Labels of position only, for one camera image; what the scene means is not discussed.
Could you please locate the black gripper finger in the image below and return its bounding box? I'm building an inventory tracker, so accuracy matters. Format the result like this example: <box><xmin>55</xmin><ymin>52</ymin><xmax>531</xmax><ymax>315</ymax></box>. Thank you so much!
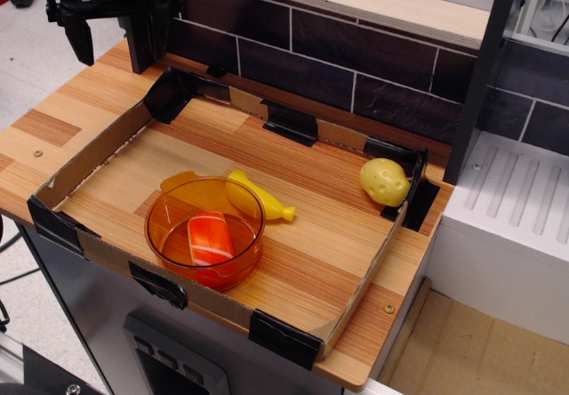
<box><xmin>62</xmin><ymin>12</ymin><xmax>94</xmax><ymax>66</ymax></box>
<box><xmin>119</xmin><ymin>1</ymin><xmax>172</xmax><ymax>69</ymax></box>

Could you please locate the orange salmon sushi toy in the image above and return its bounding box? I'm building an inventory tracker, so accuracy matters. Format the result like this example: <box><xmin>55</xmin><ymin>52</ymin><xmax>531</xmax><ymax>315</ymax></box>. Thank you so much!
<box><xmin>187</xmin><ymin>211</ymin><xmax>235</xmax><ymax>266</ymax></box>

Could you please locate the cardboard fence with black tape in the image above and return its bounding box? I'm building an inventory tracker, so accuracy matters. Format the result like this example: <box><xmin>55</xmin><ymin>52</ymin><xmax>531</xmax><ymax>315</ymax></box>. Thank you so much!
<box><xmin>28</xmin><ymin>68</ymin><xmax>439</xmax><ymax>368</ymax></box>

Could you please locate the transparent orange plastic pot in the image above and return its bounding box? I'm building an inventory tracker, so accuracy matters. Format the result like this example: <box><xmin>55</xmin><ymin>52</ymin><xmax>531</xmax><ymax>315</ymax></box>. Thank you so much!
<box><xmin>145</xmin><ymin>172</ymin><xmax>265</xmax><ymax>291</ymax></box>

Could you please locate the yellow toy banana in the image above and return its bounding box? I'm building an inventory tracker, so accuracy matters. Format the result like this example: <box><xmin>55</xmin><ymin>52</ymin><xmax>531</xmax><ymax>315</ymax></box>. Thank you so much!
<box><xmin>226</xmin><ymin>170</ymin><xmax>296</xmax><ymax>222</ymax></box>

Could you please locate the yellow toy potato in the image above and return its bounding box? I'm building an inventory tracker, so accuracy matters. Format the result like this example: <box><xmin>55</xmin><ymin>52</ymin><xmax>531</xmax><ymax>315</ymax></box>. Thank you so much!
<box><xmin>359</xmin><ymin>157</ymin><xmax>411</xmax><ymax>206</ymax></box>

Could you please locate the grey oven control panel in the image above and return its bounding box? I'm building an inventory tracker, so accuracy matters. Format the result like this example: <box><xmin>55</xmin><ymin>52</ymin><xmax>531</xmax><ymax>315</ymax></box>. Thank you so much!
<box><xmin>124</xmin><ymin>315</ymin><xmax>230</xmax><ymax>394</ymax></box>

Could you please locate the white toy sink drainboard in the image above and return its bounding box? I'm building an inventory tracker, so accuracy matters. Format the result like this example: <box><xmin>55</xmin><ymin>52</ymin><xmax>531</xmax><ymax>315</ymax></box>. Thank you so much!
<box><xmin>427</xmin><ymin>133</ymin><xmax>568</xmax><ymax>343</ymax></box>

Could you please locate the dark vertical post right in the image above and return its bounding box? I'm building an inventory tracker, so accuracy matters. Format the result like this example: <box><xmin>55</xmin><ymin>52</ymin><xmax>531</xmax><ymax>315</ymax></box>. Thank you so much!
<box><xmin>444</xmin><ymin>0</ymin><xmax>524</xmax><ymax>185</ymax></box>

